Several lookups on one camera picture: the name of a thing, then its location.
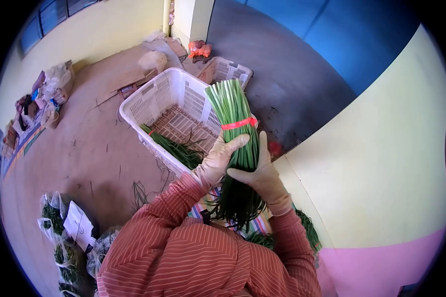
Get small white plastic basket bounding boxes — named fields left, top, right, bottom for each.
left=197, top=56, right=253, bottom=90

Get striped colourful cloth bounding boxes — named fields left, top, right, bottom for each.
left=188, top=186, right=273, bottom=237

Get heap of bags and clutter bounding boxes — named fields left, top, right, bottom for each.
left=12, top=60, right=77, bottom=131

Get red rubber bands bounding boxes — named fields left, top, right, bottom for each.
left=268, top=141, right=285, bottom=157

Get flat brown cardboard sheets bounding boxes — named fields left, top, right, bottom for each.
left=96, top=37, right=189, bottom=109

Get white sack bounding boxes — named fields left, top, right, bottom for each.
left=138, top=51, right=168, bottom=75

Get large white plastic basket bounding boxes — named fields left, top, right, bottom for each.
left=119, top=68, right=259, bottom=179

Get person's right thumb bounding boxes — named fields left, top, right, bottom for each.
left=227, top=168, right=258, bottom=183

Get orange plastic bag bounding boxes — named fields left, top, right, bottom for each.
left=188, top=40, right=213, bottom=59

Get person's right index finger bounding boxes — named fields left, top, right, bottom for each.
left=258, top=131, right=270, bottom=161

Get clear bags of greens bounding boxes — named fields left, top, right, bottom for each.
left=37, top=191, right=124, bottom=297

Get thick chive bundle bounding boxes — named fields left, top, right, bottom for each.
left=204, top=79, right=268, bottom=232

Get person's right hand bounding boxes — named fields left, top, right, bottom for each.
left=227, top=131, right=291, bottom=204

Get patterned floor mat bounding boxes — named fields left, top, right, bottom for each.
left=0, top=108, right=46, bottom=179

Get person's left hand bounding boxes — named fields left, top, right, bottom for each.
left=191, top=134, right=250, bottom=190

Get loose pile of chives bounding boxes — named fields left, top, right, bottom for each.
left=245, top=208, right=323, bottom=254

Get window with bars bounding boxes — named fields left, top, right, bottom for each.
left=19, top=0, right=102, bottom=57

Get thin chive bundle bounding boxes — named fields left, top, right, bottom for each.
left=139, top=124, right=204, bottom=171

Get person's left thumb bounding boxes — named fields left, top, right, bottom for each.
left=223, top=134, right=250, bottom=150

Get person's body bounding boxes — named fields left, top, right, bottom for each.
left=97, top=208, right=324, bottom=297

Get white paper sheet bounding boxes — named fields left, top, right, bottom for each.
left=63, top=200, right=97, bottom=253

